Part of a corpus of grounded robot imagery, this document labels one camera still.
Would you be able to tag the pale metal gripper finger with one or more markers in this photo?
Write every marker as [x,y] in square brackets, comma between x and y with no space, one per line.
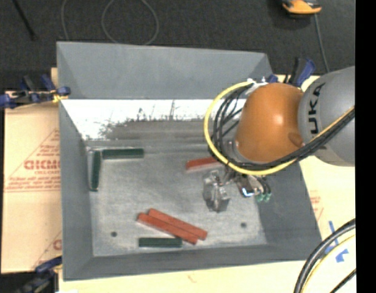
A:
[210,191]
[223,201]

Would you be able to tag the red-brown flat block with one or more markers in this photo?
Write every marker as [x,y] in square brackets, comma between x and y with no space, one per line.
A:
[201,164]
[182,223]
[163,227]

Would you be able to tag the dark green flat block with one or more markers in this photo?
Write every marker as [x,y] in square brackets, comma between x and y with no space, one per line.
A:
[160,242]
[96,171]
[123,153]

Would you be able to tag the grey metal bin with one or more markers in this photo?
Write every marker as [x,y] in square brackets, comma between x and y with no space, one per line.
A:
[163,72]

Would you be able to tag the brown cardboard board red print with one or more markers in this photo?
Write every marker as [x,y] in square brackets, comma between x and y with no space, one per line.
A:
[29,194]

